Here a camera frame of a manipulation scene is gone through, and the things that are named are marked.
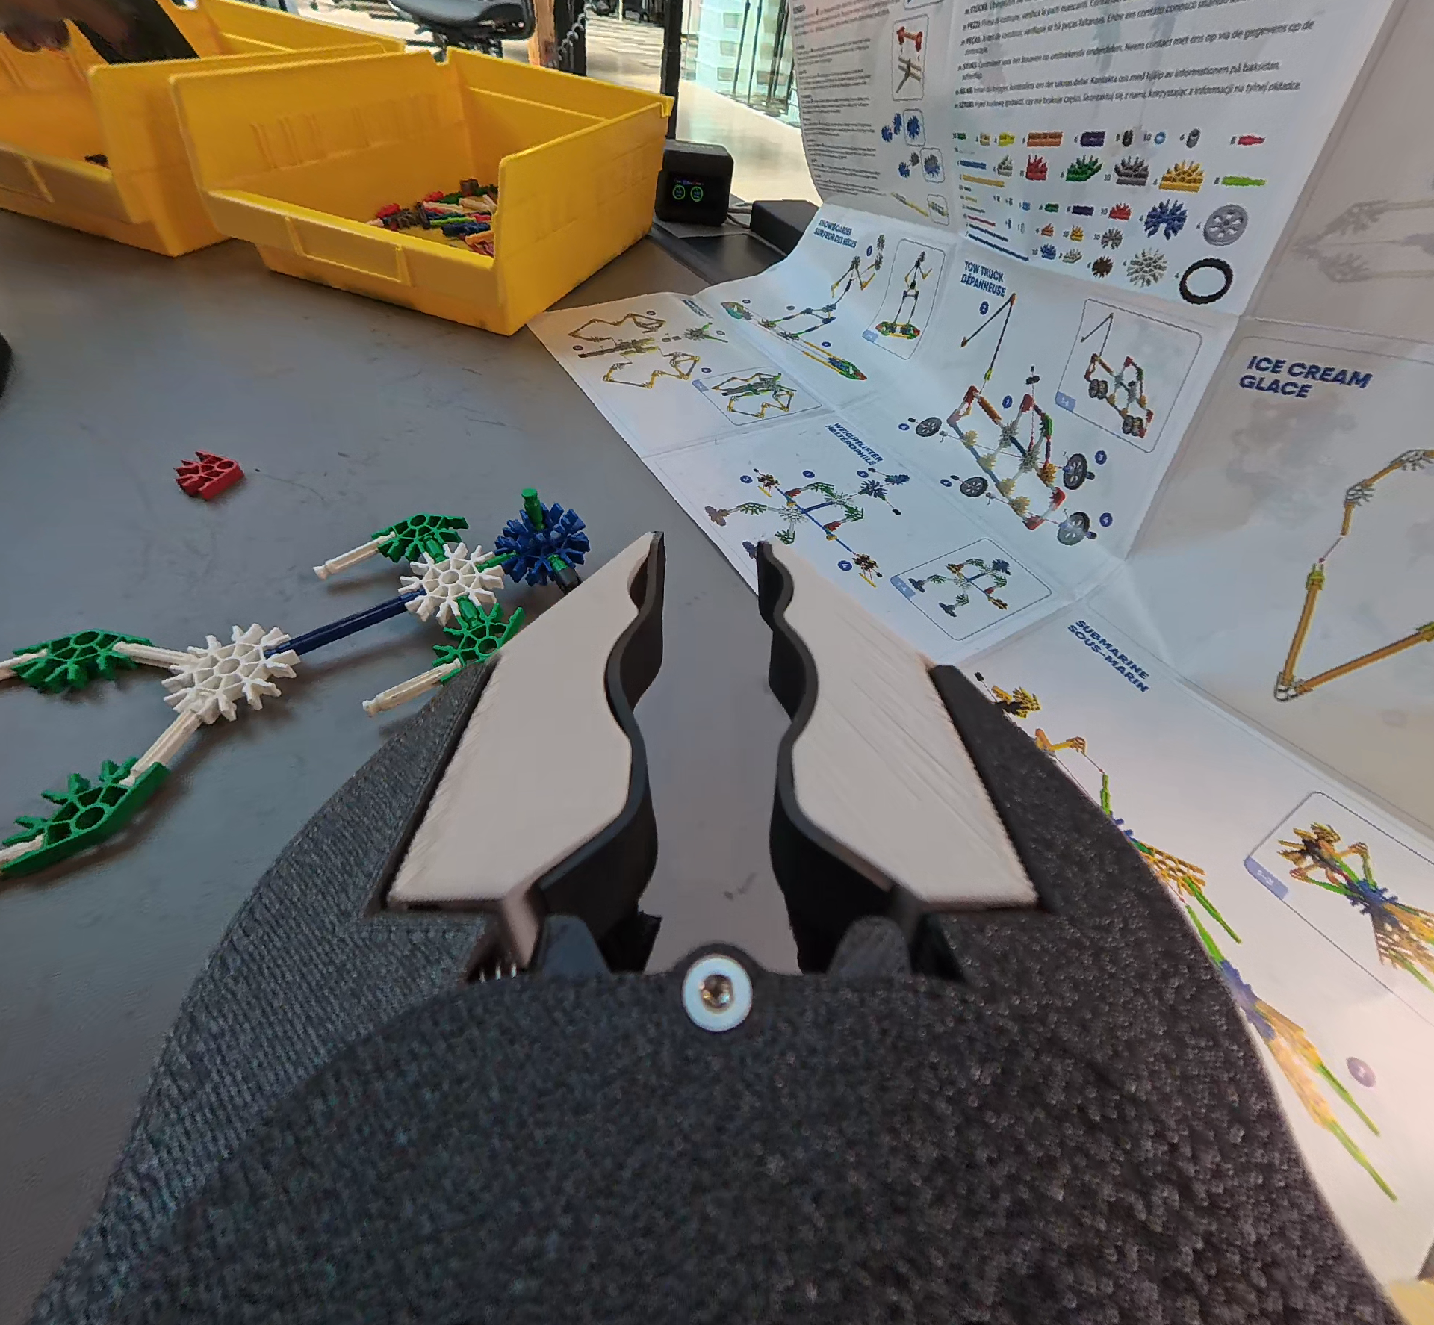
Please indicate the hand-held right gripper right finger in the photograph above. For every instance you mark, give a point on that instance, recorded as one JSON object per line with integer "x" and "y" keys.
{"x": 896, "y": 778}

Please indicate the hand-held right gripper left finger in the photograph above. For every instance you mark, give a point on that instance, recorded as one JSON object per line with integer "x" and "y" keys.
{"x": 525, "y": 778}

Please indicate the yellow plastic bin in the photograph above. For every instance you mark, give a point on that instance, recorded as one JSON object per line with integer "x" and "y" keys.
{"x": 143, "y": 184}
{"x": 335, "y": 261}

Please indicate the construction toy figure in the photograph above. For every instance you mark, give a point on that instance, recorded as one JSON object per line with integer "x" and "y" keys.
{"x": 229, "y": 668}

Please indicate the red toy connector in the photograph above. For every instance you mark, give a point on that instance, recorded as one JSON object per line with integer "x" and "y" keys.
{"x": 209, "y": 474}

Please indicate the grey desk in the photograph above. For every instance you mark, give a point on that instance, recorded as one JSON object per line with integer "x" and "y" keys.
{"x": 335, "y": 374}

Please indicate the folded instruction sheet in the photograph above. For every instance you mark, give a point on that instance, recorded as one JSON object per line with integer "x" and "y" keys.
{"x": 1185, "y": 587}

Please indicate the pile of colourful toy pieces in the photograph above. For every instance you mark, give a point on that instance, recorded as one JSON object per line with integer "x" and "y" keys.
{"x": 449, "y": 213}

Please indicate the black mesh pad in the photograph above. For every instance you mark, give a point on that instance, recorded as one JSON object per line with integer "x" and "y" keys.
{"x": 6, "y": 366}

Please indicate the wooden table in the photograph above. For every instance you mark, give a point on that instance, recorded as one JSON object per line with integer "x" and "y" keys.
{"x": 672, "y": 38}

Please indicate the black flat mat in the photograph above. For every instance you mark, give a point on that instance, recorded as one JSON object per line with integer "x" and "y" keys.
{"x": 717, "y": 245}

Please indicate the black power adapter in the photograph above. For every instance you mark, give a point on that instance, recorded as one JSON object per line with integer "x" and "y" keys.
{"x": 784, "y": 221}

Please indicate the small black display device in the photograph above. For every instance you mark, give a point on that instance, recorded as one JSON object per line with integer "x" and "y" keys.
{"x": 692, "y": 162}

